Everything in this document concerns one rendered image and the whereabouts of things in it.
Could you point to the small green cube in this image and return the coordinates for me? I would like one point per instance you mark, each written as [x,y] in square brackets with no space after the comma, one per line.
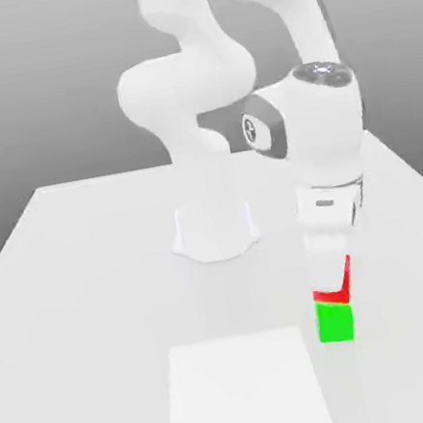
[334,322]

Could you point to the small red cube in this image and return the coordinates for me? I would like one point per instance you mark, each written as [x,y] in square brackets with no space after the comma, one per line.
[331,297]

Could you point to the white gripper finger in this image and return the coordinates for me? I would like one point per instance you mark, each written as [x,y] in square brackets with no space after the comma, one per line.
[327,261]

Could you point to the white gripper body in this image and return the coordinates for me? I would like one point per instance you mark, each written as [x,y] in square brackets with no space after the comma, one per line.
[327,214]

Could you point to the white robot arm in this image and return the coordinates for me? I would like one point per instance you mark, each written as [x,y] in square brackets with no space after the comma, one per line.
[188,82]

